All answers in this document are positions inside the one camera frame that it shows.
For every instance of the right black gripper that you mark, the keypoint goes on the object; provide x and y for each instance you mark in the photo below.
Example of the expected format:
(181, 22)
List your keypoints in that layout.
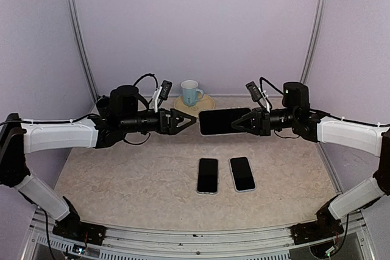
(261, 122)

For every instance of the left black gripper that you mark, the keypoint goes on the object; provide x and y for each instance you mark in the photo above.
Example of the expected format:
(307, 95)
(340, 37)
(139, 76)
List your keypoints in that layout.
(171, 128)

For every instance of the lilac phone case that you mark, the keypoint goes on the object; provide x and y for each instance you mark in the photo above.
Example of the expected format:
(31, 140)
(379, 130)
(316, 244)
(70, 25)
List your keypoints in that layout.
(243, 191)

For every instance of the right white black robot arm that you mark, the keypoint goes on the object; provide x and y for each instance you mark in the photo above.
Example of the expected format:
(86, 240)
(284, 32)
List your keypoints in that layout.
(319, 126)

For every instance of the light blue ceramic mug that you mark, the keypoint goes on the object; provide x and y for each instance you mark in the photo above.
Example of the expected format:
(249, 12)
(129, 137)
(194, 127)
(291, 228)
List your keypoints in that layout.
(191, 93)

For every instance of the cream round plate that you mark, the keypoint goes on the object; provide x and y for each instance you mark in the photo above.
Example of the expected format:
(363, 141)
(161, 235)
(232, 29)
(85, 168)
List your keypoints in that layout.
(206, 103)

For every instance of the dark green mug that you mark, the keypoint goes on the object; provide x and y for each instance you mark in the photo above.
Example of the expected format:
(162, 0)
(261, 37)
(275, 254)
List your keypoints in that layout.
(103, 106)

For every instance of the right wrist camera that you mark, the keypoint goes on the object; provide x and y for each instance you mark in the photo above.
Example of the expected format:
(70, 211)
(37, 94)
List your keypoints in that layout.
(258, 96)

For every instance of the right aluminium corner post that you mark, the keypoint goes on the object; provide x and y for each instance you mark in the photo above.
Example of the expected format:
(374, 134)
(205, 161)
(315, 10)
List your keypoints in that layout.
(314, 36)

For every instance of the aluminium corner post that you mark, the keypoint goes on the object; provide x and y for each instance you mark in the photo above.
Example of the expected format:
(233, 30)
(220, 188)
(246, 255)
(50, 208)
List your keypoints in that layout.
(85, 64)
(314, 36)

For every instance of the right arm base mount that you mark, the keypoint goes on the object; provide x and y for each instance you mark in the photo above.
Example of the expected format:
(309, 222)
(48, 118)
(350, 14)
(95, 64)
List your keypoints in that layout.
(325, 226)

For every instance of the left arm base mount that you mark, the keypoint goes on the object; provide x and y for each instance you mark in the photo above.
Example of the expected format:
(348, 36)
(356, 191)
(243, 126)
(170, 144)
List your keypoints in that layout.
(81, 231)

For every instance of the aluminium front rail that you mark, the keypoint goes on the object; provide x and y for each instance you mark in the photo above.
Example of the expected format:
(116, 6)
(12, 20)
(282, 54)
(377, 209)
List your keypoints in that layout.
(138, 243)

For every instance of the left aluminium corner post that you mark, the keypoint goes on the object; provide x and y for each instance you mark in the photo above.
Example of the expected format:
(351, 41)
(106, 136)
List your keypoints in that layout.
(85, 64)

